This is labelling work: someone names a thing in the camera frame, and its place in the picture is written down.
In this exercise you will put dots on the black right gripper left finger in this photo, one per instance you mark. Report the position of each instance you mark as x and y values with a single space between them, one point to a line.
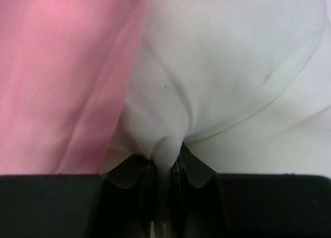
128 172

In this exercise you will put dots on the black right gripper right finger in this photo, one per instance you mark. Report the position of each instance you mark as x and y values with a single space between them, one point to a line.
191 170

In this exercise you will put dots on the white pillow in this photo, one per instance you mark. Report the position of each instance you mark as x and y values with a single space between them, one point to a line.
245 84

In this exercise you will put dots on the pink floral pillowcase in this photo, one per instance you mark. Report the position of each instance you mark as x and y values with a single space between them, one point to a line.
65 70

